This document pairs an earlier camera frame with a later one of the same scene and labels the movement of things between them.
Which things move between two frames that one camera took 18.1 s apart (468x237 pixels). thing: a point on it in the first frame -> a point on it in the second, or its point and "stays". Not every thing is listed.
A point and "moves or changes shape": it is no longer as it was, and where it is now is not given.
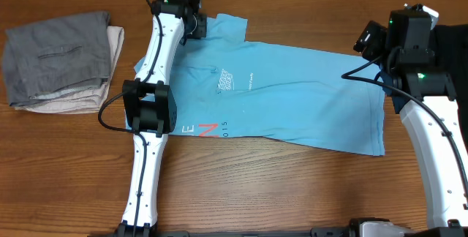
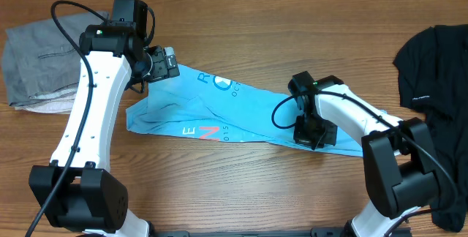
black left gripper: (201, 28) -> (161, 68)
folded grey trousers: (57, 55) stays
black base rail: (316, 232) stays
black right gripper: (373, 37) -> (302, 138)
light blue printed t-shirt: (226, 85) moves or changes shape
